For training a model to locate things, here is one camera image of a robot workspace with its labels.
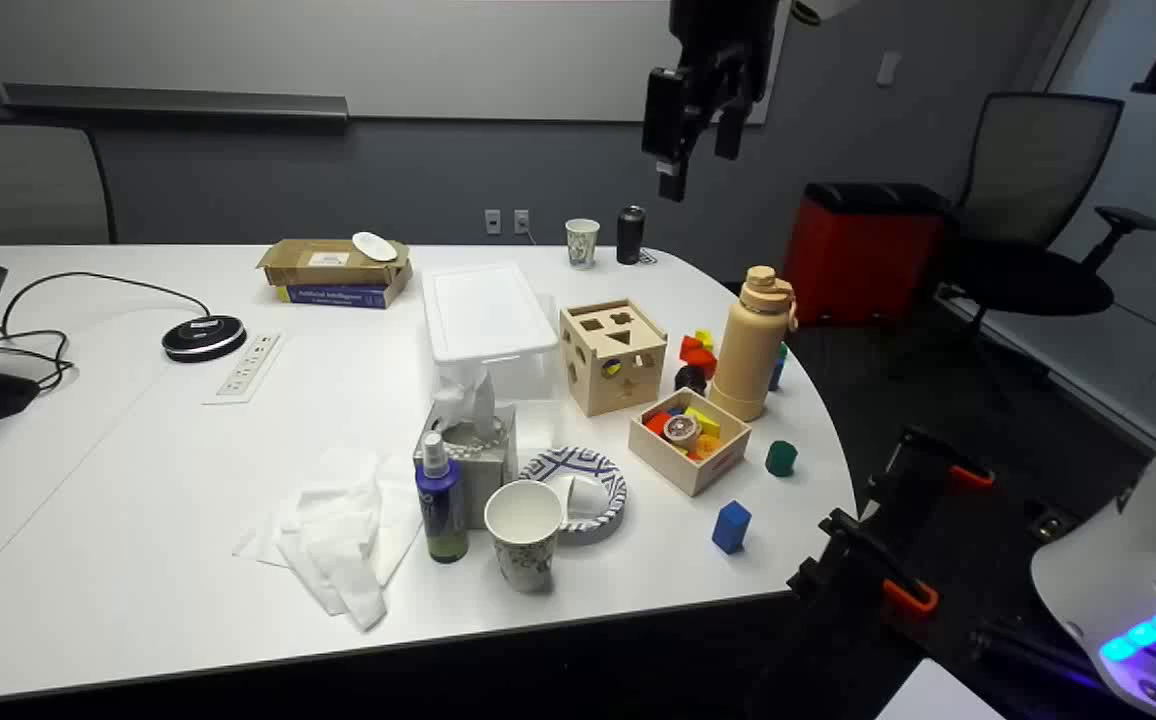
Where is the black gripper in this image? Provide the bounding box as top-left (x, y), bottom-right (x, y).
top-left (639, 0), bottom-right (778, 201)

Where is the white plastic storage bin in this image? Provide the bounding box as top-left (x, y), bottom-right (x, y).
top-left (425, 259), bottom-right (559, 404)

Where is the blue square block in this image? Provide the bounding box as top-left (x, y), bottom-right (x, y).
top-left (712, 498), bottom-right (753, 555)

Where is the patterned paper cup far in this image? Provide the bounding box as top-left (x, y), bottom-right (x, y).
top-left (565, 216), bottom-right (600, 268)

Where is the patterned paper plate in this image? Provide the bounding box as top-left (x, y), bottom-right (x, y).
top-left (526, 442), bottom-right (628, 543)

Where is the green cylinder block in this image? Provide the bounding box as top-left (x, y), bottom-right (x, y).
top-left (766, 439), bottom-right (800, 480)

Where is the white crumpled cloth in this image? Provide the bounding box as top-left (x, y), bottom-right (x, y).
top-left (233, 452), bottom-right (420, 632)

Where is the whiteboard with tray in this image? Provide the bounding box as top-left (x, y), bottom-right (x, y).
top-left (0, 0), bottom-right (681, 124)

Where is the red block cluster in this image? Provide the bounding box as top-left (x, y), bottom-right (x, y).
top-left (675, 331), bottom-right (716, 393)

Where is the black office chair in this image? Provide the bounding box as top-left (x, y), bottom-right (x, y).
top-left (938, 92), bottom-right (1156, 400)

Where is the black camera tripod clamp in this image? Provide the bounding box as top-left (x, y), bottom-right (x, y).
top-left (743, 429), bottom-right (996, 720)

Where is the white paper cup front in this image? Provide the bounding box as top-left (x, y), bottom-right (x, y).
top-left (486, 480), bottom-right (570, 597)

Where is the black metal tumbler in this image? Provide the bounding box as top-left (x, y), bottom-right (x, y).
top-left (616, 202), bottom-right (645, 265)

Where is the wooden tray of blocks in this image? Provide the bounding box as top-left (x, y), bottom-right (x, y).
top-left (628, 388), bottom-right (753, 495)

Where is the red storage bin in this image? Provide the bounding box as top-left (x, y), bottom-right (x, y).
top-left (786, 185), bottom-right (944, 322)

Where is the cardboard box with tape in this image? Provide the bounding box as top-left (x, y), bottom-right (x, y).
top-left (262, 232), bottom-right (413, 307)

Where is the wooden shape sorter box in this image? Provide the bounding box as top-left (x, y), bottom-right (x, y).
top-left (559, 298), bottom-right (668, 415)

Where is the black round speaker puck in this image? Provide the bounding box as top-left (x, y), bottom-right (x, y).
top-left (165, 315), bottom-right (248, 365)

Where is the beige insulated bottle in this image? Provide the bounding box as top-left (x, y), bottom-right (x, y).
top-left (708, 265), bottom-right (795, 418)

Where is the black cable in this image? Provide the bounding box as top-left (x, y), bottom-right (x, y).
top-left (0, 268), bottom-right (218, 393)

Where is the white power strip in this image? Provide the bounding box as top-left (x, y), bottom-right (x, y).
top-left (211, 331), bottom-right (280, 404)

